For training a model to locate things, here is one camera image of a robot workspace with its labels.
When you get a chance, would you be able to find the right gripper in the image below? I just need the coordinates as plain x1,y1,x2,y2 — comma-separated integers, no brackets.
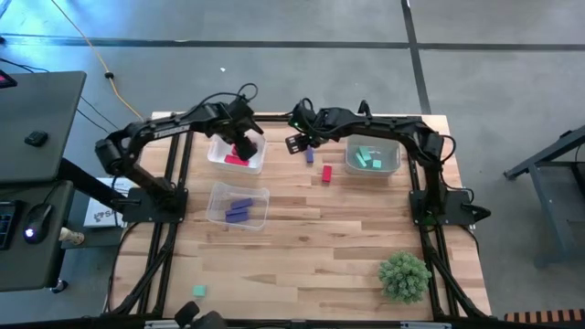
285,103,326,155

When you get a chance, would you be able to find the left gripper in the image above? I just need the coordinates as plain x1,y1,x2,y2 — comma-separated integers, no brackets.
214,98,266,161

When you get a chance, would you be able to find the white plastic bin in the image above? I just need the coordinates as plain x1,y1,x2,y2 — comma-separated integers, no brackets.
207,129,268,176

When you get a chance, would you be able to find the clear plastic bin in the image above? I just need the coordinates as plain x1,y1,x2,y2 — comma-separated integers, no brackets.
205,181,271,231

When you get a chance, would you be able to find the light grey plastic bin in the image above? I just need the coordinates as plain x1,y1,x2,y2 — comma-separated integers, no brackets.
344,133,403,179

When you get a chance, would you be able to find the black desk leg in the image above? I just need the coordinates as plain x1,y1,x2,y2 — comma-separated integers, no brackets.
57,156,133,214

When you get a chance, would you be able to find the white printed sign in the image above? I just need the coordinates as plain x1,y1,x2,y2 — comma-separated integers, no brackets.
82,176,138,228

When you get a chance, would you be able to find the green artificial plant patterned pot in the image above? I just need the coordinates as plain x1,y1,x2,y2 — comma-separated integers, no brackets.
377,249,433,305

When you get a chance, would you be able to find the small beige object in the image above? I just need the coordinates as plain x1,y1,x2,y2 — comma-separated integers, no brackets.
58,227,87,247

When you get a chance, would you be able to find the dark grey desk top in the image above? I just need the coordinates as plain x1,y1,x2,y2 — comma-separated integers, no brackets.
0,70,88,185
0,179,78,292

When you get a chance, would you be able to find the small black desk device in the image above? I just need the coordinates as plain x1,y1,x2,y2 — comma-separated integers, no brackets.
23,130,50,148

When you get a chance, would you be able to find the black computer mouse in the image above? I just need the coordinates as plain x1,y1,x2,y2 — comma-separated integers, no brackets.
22,202,54,246

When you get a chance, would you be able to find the black keyboard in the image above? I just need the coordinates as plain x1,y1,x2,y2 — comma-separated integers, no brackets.
0,199,18,251

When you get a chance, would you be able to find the black metal stand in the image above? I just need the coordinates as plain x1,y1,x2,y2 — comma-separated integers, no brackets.
502,123,585,270

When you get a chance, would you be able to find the orange black striped bar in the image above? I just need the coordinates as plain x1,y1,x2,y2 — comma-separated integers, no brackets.
504,308,585,324

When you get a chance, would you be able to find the black aluminium table frame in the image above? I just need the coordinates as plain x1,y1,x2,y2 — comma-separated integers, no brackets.
102,99,490,329

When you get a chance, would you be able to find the black floor cable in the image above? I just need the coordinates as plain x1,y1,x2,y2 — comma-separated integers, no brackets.
0,57,121,134

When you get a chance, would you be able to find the yellow floor cable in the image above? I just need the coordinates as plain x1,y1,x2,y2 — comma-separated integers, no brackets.
48,0,146,122

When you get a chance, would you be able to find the black table-level camera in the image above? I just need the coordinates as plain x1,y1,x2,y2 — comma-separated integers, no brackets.
174,300,228,329

